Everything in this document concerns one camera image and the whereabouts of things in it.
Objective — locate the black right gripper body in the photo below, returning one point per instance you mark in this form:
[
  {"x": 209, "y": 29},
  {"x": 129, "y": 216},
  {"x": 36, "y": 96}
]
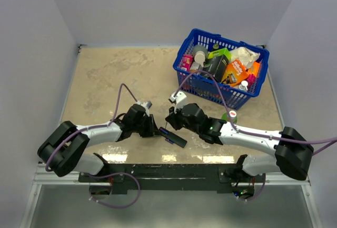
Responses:
[{"x": 178, "y": 120}]

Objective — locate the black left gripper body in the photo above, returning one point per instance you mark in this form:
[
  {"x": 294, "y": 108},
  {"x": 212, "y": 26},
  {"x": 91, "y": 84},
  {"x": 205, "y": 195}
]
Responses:
[{"x": 145, "y": 127}]

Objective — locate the black remote control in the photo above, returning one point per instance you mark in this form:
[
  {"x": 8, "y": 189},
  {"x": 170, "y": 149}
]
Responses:
[{"x": 175, "y": 138}]

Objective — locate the blue purple battery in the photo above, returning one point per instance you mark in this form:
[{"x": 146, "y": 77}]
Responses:
[{"x": 169, "y": 141}]

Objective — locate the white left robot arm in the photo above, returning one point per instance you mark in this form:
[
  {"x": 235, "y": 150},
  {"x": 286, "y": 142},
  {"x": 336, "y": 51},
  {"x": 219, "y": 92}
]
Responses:
[{"x": 63, "y": 151}]

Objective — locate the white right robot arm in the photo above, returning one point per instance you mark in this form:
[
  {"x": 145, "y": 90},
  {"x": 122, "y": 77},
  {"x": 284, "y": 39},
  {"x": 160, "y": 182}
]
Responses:
[{"x": 284, "y": 151}]

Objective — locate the pink small box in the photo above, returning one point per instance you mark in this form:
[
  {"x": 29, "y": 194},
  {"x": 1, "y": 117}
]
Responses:
[{"x": 187, "y": 61}]

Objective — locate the blue plastic basket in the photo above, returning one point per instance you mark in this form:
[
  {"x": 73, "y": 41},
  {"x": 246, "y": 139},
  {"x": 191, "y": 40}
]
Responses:
[{"x": 204, "y": 87}]

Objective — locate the black and green box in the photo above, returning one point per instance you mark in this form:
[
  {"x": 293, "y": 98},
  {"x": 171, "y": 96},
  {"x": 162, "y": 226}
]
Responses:
[{"x": 217, "y": 62}]

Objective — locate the grey white-capped bottle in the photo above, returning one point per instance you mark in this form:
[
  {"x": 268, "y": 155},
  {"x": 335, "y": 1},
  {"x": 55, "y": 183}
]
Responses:
[{"x": 200, "y": 54}]

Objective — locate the orange razor box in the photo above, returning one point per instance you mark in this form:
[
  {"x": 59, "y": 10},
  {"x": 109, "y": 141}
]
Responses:
[{"x": 234, "y": 74}]

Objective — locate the white pump bottle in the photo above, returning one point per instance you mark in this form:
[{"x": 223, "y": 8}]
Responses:
[{"x": 243, "y": 86}]

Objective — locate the magenta box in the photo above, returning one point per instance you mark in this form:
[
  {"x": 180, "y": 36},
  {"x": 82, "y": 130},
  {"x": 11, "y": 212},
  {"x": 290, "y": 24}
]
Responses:
[{"x": 250, "y": 79}]

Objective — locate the white crumpled bag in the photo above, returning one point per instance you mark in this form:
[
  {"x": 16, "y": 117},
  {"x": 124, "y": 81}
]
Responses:
[{"x": 246, "y": 56}]

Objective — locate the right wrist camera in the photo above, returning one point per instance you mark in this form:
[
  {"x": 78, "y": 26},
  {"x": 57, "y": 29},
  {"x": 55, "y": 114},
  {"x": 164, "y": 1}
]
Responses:
[{"x": 179, "y": 100}]

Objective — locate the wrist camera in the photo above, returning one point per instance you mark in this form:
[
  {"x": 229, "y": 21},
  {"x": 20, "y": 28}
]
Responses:
[
  {"x": 146, "y": 104},
  {"x": 179, "y": 100}
]

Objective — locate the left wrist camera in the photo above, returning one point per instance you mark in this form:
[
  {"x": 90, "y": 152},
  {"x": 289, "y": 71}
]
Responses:
[{"x": 146, "y": 104}]

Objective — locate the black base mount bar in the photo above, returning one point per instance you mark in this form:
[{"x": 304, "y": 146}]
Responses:
[{"x": 177, "y": 177}]

